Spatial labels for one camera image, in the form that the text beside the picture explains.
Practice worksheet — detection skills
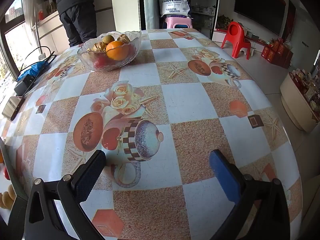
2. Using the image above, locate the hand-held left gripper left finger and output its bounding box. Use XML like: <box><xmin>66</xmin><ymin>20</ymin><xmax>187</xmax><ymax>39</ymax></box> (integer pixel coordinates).
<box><xmin>22</xmin><ymin>149</ymin><xmax>108</xmax><ymax>240</ymax></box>

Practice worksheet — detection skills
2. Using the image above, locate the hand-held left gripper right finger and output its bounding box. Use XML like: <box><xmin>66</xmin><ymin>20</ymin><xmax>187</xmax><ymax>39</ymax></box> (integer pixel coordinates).
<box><xmin>209</xmin><ymin>149</ymin><xmax>292</xmax><ymax>240</ymax></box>

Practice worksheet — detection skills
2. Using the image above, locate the blue plastic bag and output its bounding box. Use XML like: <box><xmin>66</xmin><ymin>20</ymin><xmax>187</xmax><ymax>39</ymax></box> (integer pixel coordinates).
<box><xmin>17</xmin><ymin>63</ymin><xmax>48</xmax><ymax>80</ymax></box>

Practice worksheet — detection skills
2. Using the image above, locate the black television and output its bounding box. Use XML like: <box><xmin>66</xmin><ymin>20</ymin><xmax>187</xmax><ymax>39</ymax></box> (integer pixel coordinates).
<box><xmin>234</xmin><ymin>0</ymin><xmax>287</xmax><ymax>36</ymax></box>

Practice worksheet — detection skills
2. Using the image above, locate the green potted plant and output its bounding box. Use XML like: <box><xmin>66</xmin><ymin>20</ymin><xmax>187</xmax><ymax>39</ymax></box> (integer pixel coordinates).
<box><xmin>215</xmin><ymin>14</ymin><xmax>234</xmax><ymax>29</ymax></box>

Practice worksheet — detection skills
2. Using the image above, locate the pink plastic stool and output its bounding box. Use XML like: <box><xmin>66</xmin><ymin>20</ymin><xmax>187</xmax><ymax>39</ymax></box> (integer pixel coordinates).
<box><xmin>164</xmin><ymin>16</ymin><xmax>193</xmax><ymax>30</ymax></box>

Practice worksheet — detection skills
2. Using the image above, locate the red-edged smartphone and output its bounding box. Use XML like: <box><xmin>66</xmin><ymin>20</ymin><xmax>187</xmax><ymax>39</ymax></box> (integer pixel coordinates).
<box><xmin>1</xmin><ymin>96</ymin><xmax>25</xmax><ymax>121</ymax></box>

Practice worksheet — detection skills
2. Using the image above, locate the white tv cabinet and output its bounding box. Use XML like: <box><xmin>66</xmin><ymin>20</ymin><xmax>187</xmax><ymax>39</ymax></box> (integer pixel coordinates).
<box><xmin>214</xmin><ymin>29</ymin><xmax>272</xmax><ymax>55</ymax></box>

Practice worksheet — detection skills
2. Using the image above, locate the small husked physalis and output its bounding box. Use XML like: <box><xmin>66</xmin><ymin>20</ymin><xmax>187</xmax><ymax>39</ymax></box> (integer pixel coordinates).
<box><xmin>93</xmin><ymin>42</ymin><xmax>108</xmax><ymax>53</ymax></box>

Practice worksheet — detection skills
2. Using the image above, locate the black power adapter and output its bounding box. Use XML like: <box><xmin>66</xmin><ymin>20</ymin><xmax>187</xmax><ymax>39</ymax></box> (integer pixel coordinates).
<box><xmin>14</xmin><ymin>76</ymin><xmax>35</xmax><ymax>96</ymax></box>

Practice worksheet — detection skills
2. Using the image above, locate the stack of red gift boxes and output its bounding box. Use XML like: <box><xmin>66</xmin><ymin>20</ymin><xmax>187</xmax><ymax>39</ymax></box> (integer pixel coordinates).
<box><xmin>261</xmin><ymin>38</ymin><xmax>294</xmax><ymax>68</ymax></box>

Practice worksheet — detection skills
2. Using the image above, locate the pile of snack packets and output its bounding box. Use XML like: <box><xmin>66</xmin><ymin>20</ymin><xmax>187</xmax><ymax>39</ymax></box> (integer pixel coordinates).
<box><xmin>290</xmin><ymin>69</ymin><xmax>320</xmax><ymax>110</ymax></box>

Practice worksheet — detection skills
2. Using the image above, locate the red child chair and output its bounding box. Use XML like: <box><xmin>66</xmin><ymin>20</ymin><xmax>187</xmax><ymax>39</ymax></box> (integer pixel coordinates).
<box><xmin>221</xmin><ymin>21</ymin><xmax>252</xmax><ymax>60</ymax></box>

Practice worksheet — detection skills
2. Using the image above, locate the large husked physalis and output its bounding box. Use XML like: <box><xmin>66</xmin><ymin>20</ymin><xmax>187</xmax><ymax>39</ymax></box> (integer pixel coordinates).
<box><xmin>117</xmin><ymin>33</ymin><xmax>131</xmax><ymax>44</ymax></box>

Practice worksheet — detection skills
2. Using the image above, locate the clear glass fruit bowl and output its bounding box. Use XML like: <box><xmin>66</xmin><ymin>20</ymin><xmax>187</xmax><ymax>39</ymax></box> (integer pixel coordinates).
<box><xmin>77</xmin><ymin>31</ymin><xmax>142</xmax><ymax>72</ymax></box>

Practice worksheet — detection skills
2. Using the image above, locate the white printed sack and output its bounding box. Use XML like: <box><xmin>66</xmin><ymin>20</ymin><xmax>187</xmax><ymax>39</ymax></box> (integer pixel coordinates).
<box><xmin>158</xmin><ymin>0</ymin><xmax>190</xmax><ymax>18</ymax></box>

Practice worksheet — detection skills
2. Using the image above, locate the white counter cabinet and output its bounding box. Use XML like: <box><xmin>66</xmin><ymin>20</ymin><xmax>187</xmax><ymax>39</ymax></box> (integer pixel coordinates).
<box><xmin>35</xmin><ymin>10</ymin><xmax>70</xmax><ymax>53</ymax></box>

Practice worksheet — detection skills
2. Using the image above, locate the dark display shelf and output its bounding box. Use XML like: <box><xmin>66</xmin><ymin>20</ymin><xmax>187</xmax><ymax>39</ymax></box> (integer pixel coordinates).
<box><xmin>190</xmin><ymin>0</ymin><xmax>222</xmax><ymax>33</ymax></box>

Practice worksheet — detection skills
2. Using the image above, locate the printed checkered tablecloth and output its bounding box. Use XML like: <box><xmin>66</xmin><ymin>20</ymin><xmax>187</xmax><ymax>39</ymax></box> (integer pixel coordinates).
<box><xmin>0</xmin><ymin>28</ymin><xmax>303</xmax><ymax>240</ymax></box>

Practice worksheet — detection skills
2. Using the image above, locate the black cable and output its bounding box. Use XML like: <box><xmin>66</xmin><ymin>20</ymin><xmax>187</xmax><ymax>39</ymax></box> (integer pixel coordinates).
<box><xmin>20</xmin><ymin>46</ymin><xmax>57</xmax><ymax>73</ymax></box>

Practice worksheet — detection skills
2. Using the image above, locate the cream round side table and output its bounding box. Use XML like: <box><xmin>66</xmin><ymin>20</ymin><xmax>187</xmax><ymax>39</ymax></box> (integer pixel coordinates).
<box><xmin>280</xmin><ymin>71</ymin><xmax>320</xmax><ymax>132</ymax></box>

